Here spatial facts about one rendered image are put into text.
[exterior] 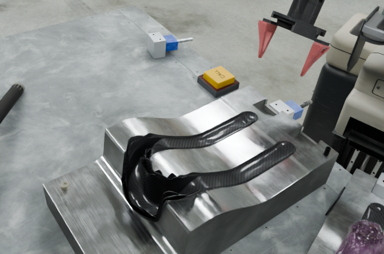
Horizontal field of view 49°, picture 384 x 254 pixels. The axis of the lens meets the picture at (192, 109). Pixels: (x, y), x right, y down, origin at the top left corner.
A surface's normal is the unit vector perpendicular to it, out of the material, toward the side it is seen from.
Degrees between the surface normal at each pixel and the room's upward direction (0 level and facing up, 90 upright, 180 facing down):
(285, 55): 0
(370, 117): 98
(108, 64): 0
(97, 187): 0
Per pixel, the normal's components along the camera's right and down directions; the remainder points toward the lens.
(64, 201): 0.09, -0.76
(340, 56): -0.58, 0.48
